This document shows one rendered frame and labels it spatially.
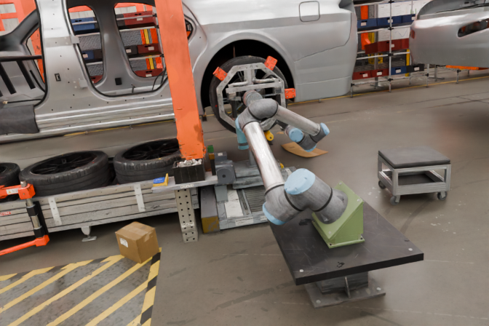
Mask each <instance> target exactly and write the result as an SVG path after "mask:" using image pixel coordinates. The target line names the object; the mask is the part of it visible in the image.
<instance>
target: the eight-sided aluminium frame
mask: <svg viewBox="0 0 489 326"><path fill-rule="evenodd" d="M258 68H260V69H261V70H262V71H264V72H265V73H269V72H272V73H274V72H273V71H272V70H270V69H269V68H267V67H266V65H264V64H263V63H253V64H247V65H236V66H233V67H232V68H231V70H230V71H229V72H228V73H227V74H228V75H227V77H226V78H225V79H224V80H223V81H222V82H221V83H220V84H219V85H218V87H217V88H216V92H217V97H218V107H219V114H220V118H222V119H223V120H224V121H226V122H227V123H229V124H230V125H231V126H232V127H234V128H235V129H236V125H235V121H234V120H232V119H231V118H230V117H229V116H227V115H226V114H225V111H224V105H223V95H222V90H223V88H224V87H225V86H226V85H227V84H228V82H229V81H230V80H231V78H232V77H233V76H234V74H235V73H236V72H237V71H243V70H251V69H258ZM232 72H233V73H232ZM274 74H275V73H274ZM275 75H276V74H275ZM276 76H277V75H276ZM277 77H278V76H277ZM278 78H279V80H280V81H282V86H280V87H281V88H282V93H280V94H281V102H282V107H283V108H286V105H285V87H284V81H283V80H282V79H281V78H280V77H278ZM225 81H226V82H225ZM275 120H276V119H275V118H270V119H268V121H267V122H266V123H265V124H261V128H262V130H269V129H270V127H271V126H272V125H273V123H274V122H275Z"/></svg>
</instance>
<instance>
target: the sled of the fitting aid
mask: <svg viewBox="0 0 489 326"><path fill-rule="evenodd" d="M277 161H278V163H279V164H280V166H281V169H282V171H280V172H281V174H282V177H283V179H284V181H287V178H288V172H287V170H286V169H285V168H284V166H283V164H281V162H280V161H279V160H277ZM259 185H264V184H263V181H262V178H261V175H251V176H245V177H240V178H237V177H236V182H235V183H232V184H231V188H232V190H233V189H238V188H246V187H251V186H259Z"/></svg>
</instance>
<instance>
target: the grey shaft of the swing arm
mask: <svg viewBox="0 0 489 326"><path fill-rule="evenodd" d="M20 185H21V187H22V188H25V187H27V186H28V184H27V181H26V180H22V181H20ZM25 200H26V203H25V204H26V210H27V213H28V217H30V219H31V222H32V225H33V232H34V234H35V237H36V238H38V239H42V238H43V237H44V235H47V236H49V232H48V229H47V225H46V223H45V219H44V216H43V213H42V211H41V206H40V204H39V201H35V202H33V200H32V197H31V198H29V199H25Z"/></svg>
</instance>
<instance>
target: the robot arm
mask: <svg viewBox="0 0 489 326"><path fill-rule="evenodd" d="M265 117H266V118H269V119H270V118H275V119H276V120H275V123H277V124H278V125H279V126H280V129H281V131H285V134H286V135H287V136H288V137H289V138H290V139H291V140H292V141H294V142H295V143H297V144H298V145H299V146H300V147H301V148H303V150H305V151H307V152H310V151H313V150H314V149H315V148H316V146H317V143H318V142H319V141H320V140H321V139H323V138H324V137H325V136H326V135H328V134H329V129H328V128H327V126H326V125H325V124H323V123H320V124H316V123H314V122H312V121H310V120H308V119H306V118H304V117H302V116H300V115H298V114H296V113H294V112H292V111H289V110H287V109H286V108H283V107H281V106H279V104H278V102H277V101H275V100H272V99H260V100H256V101H254V102H252V103H251V104H249V106H248V107H247V108H246V109H245V110H244V111H243V112H242V113H241V114H240V115H239V116H238V117H237V118H236V126H237V128H238V129H239V131H240V132H242V133H244V135H245V137H246V139H247V142H248V145H249V147H250V150H251V152H252V155H253V158H254V160H255V163H256V165H257V168H258V171H259V173H260V175H261V178H262V181H263V184H264V186H265V188H266V192H265V194H264V196H265V198H266V202H264V204H263V212H264V213H265V216H266V217H267V218H268V219H269V220H270V221H271V222H272V223H274V224H277V225H282V224H284V223H286V222H288V221H289V220H291V219H292V218H294V217H295V216H296V215H298V214H299V213H301V212H303V211H304V210H305V209H307V208H309V209H311V210H313V211H314V213H315V215H316V216H317V218H318V219H319V220H320V221H321V222H322V223H324V224H331V223H334V222H335V221H337V219H339V218H340V217H341V216H342V214H343V213H344V211H345V210H346V207H347V204H348V197H347V195H346V194H345V193H344V192H342V191H341V190H338V189H335V188H331V187H329V185H328V184H326V183H325V182H323V181H322V180H320V179H319V178H318V177H317V176H316V175H314V173H312V172H309V171H308V170H307V169H303V168H302V169H298V170H296V171H294V172H293V173H292V174H291V175H290V176H289V177H288V178H287V181H286V182H285V181H284V179H283V177H282V174H281V172H280V170H279V168H278V165H277V163H276V160H275V158H274V155H273V154H272V152H271V149H270V147H269V144H268V142H267V139H266V137H265V135H264V133H263V130H262V128H261V124H260V120H261V119H262V118H265ZM301 130H302V131H304V132H307V133H308V135H305V134H304V133H303V132H301Z"/></svg>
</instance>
